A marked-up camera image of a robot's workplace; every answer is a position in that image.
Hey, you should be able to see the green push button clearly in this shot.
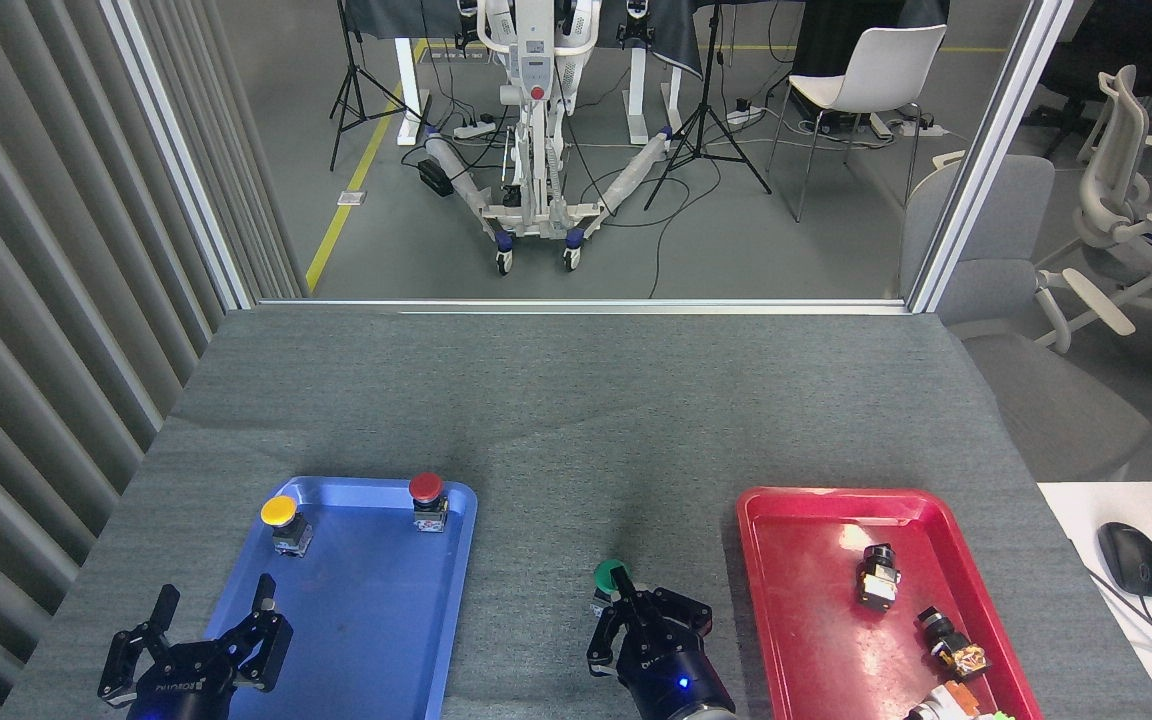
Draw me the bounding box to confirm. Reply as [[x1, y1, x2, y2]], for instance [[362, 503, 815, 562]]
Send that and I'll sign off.
[[592, 559, 635, 617]]

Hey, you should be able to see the black office chair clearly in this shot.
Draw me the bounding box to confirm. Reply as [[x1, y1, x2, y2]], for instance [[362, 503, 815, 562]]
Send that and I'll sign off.
[[1021, 0, 1152, 133]]

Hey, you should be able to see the black silver selector switch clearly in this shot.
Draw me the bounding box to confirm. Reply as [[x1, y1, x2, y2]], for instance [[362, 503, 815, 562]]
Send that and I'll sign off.
[[856, 543, 903, 611]]

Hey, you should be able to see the white desk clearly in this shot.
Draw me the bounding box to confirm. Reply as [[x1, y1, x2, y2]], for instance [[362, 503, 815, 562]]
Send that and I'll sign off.
[[1038, 482, 1152, 720]]

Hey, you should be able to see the thin desk cable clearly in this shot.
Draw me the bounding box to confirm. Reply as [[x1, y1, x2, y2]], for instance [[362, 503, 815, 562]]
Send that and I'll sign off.
[[1086, 570, 1152, 720]]

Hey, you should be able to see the white mesh office chair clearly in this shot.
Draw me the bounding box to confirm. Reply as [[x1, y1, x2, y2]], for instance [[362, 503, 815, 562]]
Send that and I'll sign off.
[[1034, 65, 1152, 424]]

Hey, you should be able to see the white stand on wheels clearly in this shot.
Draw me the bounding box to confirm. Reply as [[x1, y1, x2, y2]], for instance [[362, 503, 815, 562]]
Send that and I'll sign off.
[[423, 0, 677, 276]]

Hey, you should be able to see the yellow push button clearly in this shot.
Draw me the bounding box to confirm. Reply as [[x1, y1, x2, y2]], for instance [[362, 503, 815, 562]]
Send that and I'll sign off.
[[261, 495, 315, 558]]

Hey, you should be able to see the white plastic chair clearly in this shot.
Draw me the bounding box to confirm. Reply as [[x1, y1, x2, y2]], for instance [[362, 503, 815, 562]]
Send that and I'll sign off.
[[766, 24, 948, 224]]

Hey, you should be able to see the dark table cloth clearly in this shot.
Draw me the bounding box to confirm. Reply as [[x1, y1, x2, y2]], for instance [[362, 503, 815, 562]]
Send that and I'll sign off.
[[341, 0, 709, 83]]

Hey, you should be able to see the white orange switch part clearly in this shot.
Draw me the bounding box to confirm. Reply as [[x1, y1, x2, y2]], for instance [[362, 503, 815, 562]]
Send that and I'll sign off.
[[903, 682, 983, 720]]

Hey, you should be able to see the black computer mouse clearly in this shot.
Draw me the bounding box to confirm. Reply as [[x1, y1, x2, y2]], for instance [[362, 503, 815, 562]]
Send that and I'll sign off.
[[1097, 522, 1152, 598]]

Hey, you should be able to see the silver frame rail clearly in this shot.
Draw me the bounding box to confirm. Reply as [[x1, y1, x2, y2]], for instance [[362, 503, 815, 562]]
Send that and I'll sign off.
[[256, 297, 913, 317]]

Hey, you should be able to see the silver frame post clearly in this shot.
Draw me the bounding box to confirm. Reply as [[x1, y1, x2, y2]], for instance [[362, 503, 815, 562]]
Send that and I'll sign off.
[[906, 0, 1077, 314], [99, 0, 259, 311]]

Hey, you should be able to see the grey upholstered chair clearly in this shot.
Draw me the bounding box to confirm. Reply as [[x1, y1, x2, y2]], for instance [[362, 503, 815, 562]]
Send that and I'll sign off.
[[899, 153, 1152, 483]]

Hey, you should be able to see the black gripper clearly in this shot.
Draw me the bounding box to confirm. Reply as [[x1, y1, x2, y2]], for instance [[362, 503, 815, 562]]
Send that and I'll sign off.
[[98, 574, 295, 720], [586, 566, 738, 720]]

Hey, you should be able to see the black brass switch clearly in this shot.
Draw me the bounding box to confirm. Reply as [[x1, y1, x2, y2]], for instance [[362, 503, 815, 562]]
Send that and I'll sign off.
[[914, 605, 993, 684]]

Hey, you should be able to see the red push button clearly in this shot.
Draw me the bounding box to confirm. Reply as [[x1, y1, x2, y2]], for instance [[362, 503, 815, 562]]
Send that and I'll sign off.
[[409, 472, 451, 533]]

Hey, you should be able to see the white table leg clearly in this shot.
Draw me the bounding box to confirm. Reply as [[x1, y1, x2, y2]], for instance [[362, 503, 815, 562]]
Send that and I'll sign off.
[[394, 38, 433, 147], [626, 45, 683, 145]]

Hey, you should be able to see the blue plastic tray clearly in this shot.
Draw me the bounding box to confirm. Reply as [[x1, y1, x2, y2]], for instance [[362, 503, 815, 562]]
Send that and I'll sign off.
[[168, 476, 479, 720]]

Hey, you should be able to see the red plastic tray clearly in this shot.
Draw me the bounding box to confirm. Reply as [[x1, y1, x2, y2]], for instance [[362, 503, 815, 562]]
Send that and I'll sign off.
[[736, 487, 1045, 720]]

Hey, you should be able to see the black tripod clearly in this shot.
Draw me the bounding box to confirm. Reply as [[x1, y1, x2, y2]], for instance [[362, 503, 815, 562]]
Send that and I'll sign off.
[[644, 0, 773, 212], [329, 0, 427, 172]]

